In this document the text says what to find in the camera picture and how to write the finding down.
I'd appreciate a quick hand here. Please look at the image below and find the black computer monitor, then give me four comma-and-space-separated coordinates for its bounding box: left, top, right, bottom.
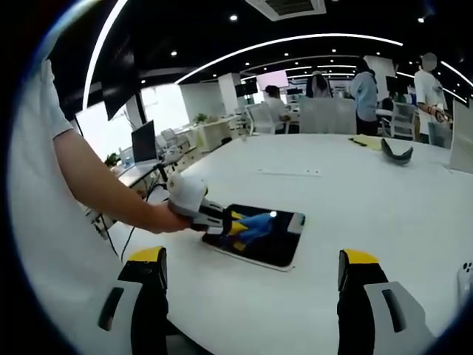
131, 120, 158, 164

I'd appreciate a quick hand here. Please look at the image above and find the white office chair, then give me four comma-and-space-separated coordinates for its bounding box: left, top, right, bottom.
246, 102, 276, 136
390, 101, 415, 140

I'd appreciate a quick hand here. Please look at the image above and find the white table cable cover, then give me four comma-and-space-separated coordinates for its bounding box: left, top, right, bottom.
256, 168, 323, 178

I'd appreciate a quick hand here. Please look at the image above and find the bright projection screen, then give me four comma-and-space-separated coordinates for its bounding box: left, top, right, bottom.
256, 70, 289, 90

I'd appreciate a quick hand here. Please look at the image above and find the grey partition screen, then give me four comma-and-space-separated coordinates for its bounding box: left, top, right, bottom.
298, 98, 358, 135

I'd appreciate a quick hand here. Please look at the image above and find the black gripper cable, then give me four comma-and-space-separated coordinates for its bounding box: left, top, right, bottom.
109, 221, 136, 260

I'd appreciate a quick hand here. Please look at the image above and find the white game controller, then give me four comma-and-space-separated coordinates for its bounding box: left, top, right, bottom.
457, 260, 473, 297

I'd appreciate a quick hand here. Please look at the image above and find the white desk divider panel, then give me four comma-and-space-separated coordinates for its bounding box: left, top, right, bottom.
448, 98, 473, 175

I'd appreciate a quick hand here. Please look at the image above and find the blue cleaning cloth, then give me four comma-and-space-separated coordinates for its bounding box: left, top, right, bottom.
232, 212, 277, 234

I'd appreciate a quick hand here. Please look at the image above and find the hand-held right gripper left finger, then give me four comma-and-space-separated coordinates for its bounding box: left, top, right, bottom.
96, 246, 169, 355

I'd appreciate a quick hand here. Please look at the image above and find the person's left hand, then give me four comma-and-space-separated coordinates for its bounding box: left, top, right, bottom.
146, 203, 193, 234

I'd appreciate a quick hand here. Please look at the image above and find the dark grey curved headband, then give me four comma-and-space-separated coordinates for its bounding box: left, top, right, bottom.
380, 137, 415, 167

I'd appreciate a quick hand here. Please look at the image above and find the operator in white shirt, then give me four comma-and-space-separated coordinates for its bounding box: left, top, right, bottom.
7, 58, 130, 334

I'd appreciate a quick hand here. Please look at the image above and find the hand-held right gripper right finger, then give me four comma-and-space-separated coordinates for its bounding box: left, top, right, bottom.
336, 248, 437, 355

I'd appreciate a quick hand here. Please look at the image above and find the curved ceiling light strip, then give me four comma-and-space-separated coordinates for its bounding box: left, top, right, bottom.
176, 33, 404, 84

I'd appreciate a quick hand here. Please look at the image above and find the yellow paper sheet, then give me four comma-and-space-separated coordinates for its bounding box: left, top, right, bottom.
348, 135, 384, 152

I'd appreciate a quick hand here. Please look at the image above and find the ceiling air conditioner vent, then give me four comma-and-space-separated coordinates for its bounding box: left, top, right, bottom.
245, 0, 327, 21

